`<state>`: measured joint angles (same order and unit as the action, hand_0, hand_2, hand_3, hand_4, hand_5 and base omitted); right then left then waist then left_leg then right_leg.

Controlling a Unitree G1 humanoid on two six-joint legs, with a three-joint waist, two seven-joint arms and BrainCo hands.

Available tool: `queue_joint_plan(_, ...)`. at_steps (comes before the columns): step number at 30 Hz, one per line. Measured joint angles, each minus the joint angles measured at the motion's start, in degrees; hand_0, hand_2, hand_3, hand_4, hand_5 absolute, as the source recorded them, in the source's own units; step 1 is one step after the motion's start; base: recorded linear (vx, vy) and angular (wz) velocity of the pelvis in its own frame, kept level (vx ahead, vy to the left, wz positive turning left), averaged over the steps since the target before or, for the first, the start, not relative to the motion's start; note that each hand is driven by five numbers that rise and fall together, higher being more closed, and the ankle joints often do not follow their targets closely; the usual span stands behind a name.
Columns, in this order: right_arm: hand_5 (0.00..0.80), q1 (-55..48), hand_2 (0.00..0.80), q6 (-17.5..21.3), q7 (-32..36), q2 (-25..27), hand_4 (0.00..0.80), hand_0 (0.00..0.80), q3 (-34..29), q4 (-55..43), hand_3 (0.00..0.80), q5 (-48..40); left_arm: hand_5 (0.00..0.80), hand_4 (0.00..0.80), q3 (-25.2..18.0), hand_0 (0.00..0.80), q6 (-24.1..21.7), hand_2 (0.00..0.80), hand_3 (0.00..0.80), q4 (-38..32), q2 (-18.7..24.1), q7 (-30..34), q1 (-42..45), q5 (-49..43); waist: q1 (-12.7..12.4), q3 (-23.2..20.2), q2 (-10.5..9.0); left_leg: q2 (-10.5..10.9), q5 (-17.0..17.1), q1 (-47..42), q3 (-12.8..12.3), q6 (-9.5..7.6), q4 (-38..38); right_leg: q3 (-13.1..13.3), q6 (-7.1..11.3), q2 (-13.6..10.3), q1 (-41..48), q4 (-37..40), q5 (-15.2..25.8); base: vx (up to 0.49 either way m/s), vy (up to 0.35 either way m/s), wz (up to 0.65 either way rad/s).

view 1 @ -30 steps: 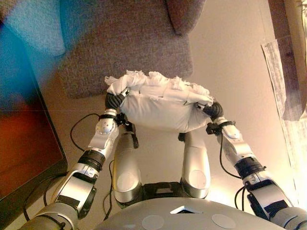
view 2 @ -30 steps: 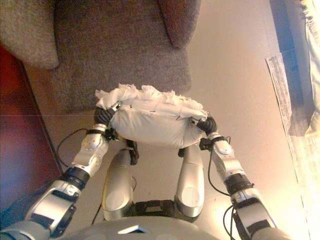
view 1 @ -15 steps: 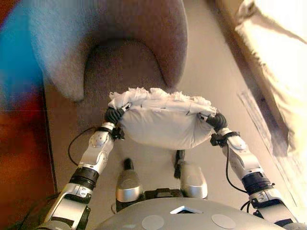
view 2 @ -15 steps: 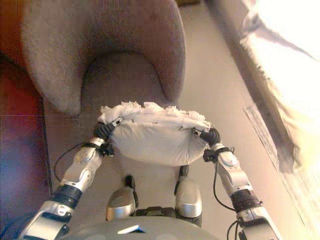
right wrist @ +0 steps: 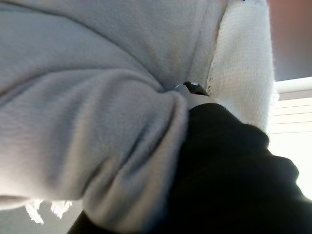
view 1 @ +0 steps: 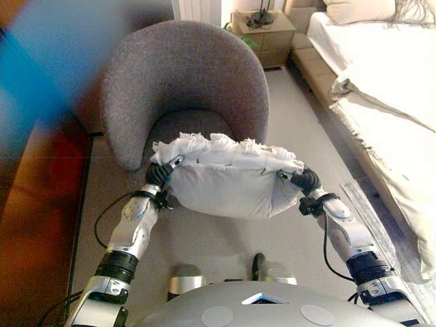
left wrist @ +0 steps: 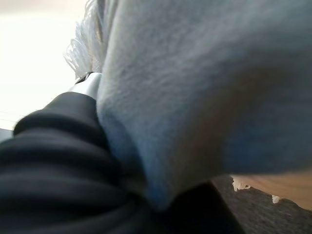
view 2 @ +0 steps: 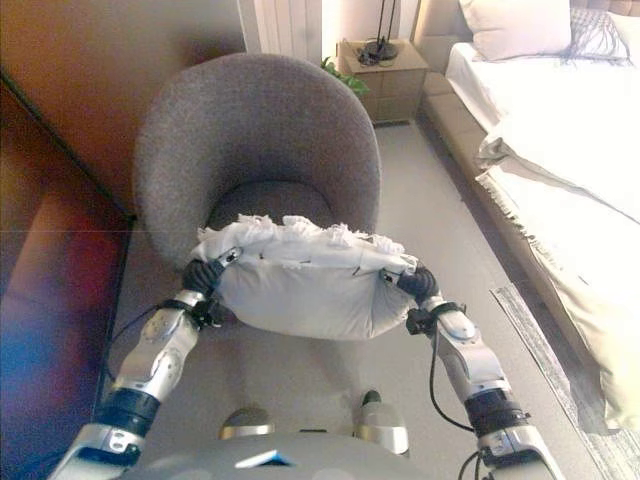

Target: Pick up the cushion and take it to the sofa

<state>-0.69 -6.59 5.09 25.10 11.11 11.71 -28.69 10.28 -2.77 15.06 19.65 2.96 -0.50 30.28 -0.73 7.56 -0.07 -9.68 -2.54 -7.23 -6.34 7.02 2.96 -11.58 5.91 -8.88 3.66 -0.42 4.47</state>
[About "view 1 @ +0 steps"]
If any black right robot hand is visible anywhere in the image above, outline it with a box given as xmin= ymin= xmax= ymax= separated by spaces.
xmin=277 ymin=166 xmax=323 ymax=199

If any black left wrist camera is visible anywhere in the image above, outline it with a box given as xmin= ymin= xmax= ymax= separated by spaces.
xmin=156 ymin=190 xmax=175 ymax=211

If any grey woven rug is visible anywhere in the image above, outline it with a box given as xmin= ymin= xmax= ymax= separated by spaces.
xmin=340 ymin=180 xmax=436 ymax=325

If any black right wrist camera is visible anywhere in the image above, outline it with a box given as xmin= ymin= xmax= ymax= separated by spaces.
xmin=298 ymin=196 xmax=322 ymax=217

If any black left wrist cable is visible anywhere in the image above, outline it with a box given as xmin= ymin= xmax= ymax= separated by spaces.
xmin=94 ymin=192 xmax=144 ymax=249

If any silver robot leg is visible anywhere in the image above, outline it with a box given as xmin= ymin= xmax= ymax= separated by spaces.
xmin=166 ymin=264 xmax=207 ymax=302
xmin=251 ymin=252 xmax=298 ymax=285

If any glossy dark cabinet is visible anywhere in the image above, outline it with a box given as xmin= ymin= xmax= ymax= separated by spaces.
xmin=0 ymin=0 xmax=95 ymax=327

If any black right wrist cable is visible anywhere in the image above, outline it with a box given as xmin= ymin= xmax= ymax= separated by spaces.
xmin=322 ymin=211 xmax=356 ymax=282

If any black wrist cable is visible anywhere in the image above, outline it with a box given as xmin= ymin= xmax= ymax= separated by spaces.
xmin=94 ymin=192 xmax=144 ymax=249
xmin=322 ymin=211 xmax=356 ymax=282

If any cream pillow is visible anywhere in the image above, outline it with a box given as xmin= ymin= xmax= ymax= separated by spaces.
xmin=322 ymin=0 xmax=398 ymax=25

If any white fringed cushion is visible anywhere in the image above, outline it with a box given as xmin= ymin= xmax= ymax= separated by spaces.
xmin=149 ymin=132 xmax=306 ymax=219

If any green plant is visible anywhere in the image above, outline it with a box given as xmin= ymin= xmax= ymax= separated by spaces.
xmin=223 ymin=22 xmax=258 ymax=49

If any wooden nightstand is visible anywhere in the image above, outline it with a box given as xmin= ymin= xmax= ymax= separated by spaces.
xmin=231 ymin=9 xmax=296 ymax=68

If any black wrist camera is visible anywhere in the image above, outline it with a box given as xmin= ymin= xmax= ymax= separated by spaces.
xmin=156 ymin=190 xmax=175 ymax=211
xmin=298 ymin=196 xmax=322 ymax=217

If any silver left robot leg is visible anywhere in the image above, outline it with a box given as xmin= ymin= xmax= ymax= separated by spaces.
xmin=166 ymin=264 xmax=207 ymax=302

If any bed with white duvet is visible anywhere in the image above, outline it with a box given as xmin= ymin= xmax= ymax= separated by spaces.
xmin=306 ymin=12 xmax=436 ymax=281

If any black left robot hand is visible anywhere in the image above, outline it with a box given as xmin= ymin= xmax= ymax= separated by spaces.
xmin=145 ymin=155 xmax=185 ymax=187

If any grey fabric armchair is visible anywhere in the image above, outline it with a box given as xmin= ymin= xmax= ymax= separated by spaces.
xmin=76 ymin=20 xmax=270 ymax=172

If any grey tasselled throw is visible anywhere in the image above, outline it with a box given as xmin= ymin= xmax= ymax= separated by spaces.
xmin=384 ymin=0 xmax=436 ymax=29

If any black lamp base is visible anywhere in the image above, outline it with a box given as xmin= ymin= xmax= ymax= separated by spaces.
xmin=246 ymin=0 xmax=275 ymax=27

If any silver robot torso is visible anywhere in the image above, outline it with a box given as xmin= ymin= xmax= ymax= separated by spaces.
xmin=132 ymin=281 xmax=406 ymax=327

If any white ribbed wall panel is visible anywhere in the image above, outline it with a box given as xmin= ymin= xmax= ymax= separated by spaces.
xmin=172 ymin=0 xmax=223 ymax=25

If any silver right robot leg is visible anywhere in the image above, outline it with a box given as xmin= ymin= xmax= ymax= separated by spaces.
xmin=251 ymin=252 xmax=298 ymax=285

